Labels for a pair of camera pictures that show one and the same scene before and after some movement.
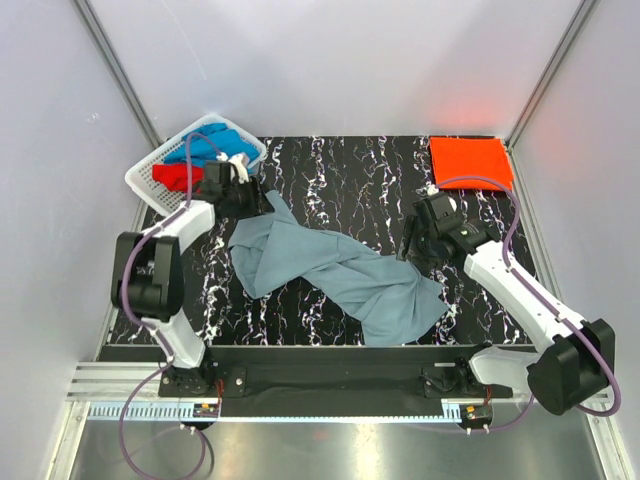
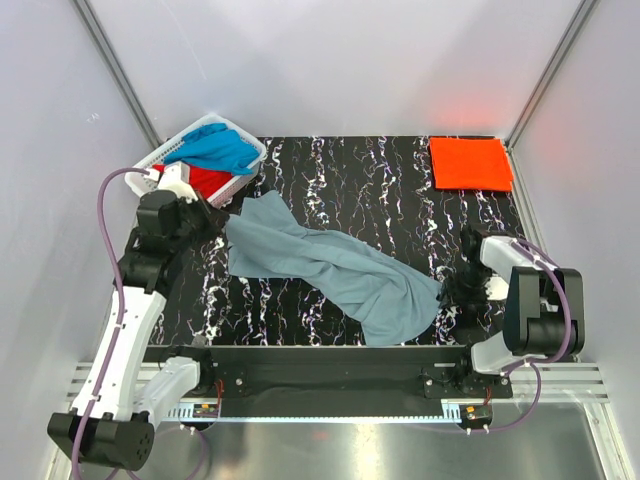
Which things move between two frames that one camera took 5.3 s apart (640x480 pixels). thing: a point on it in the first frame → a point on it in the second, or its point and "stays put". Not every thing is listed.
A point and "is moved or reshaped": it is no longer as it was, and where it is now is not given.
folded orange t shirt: [455, 157] stays put
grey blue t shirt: [390, 298] is moved or reshaped
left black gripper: [258, 202] → [216, 219]
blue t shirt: [210, 143] stays put
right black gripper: [407, 243] → [452, 296]
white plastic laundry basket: [140, 176] stays put
